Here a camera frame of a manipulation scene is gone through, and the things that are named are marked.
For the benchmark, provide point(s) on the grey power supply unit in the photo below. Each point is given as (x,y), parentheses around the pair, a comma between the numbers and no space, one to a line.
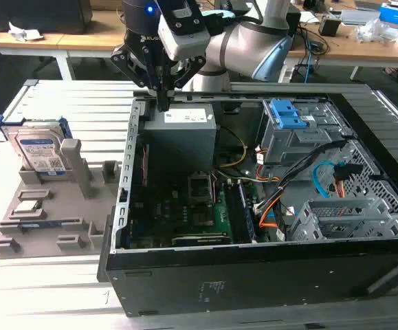
(181,144)

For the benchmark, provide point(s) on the black open PC case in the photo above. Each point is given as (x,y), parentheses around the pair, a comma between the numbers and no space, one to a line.
(253,278)

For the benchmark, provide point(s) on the green motherboard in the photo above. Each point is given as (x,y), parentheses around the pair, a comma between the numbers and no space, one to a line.
(171,216)

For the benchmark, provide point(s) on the clear plastic bag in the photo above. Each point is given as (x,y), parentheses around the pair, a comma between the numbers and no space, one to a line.
(377,31)

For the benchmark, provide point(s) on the large black box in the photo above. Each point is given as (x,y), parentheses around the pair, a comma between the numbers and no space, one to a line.
(37,15)

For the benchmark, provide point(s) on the flat grey device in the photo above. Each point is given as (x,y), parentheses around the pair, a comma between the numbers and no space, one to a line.
(360,17)

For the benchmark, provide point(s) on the RAM stick blue label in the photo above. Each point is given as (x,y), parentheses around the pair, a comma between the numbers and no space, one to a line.
(40,224)

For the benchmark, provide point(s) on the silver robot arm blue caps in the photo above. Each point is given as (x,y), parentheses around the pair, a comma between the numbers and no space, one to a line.
(240,44)

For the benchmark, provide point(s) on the black graphics card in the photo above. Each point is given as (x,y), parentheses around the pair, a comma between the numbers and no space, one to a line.
(200,239)

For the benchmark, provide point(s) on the white power strip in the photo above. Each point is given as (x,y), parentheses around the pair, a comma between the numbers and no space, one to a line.
(286,74)

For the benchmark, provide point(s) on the tall black box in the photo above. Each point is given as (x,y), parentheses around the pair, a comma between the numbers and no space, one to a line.
(295,24)

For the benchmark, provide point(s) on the wooden desk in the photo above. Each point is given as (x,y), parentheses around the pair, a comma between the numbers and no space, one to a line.
(82,41)

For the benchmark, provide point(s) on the hard disk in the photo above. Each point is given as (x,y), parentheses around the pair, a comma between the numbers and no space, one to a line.
(37,148)

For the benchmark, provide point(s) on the grey disk bay cage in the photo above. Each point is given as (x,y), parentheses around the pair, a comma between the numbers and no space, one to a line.
(288,144)

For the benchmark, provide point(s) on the silver CPU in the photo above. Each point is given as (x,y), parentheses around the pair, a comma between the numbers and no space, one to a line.
(28,205)

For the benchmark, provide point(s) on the small black box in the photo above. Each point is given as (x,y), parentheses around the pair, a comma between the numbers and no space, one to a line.
(329,27)

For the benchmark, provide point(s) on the installed RAM stick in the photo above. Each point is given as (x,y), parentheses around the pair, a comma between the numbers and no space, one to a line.
(248,216)

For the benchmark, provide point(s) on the crumpled white paper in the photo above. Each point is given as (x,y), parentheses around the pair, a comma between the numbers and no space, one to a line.
(25,32)

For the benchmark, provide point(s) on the blue disk carrier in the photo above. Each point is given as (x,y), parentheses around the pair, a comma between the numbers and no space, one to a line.
(295,122)
(282,107)

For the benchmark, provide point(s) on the grey-brown parts rack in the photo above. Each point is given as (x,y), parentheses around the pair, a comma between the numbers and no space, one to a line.
(68,209)

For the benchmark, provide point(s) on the black RAM slot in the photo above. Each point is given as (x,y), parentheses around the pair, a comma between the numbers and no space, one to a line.
(232,213)

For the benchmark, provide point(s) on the CPU socket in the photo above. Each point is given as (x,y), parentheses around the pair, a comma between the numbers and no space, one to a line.
(200,189)

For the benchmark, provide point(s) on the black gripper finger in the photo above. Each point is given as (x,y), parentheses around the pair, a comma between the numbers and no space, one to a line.
(130,62)
(191,70)

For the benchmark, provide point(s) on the grey disk bay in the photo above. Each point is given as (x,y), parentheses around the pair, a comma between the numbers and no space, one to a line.
(343,220)

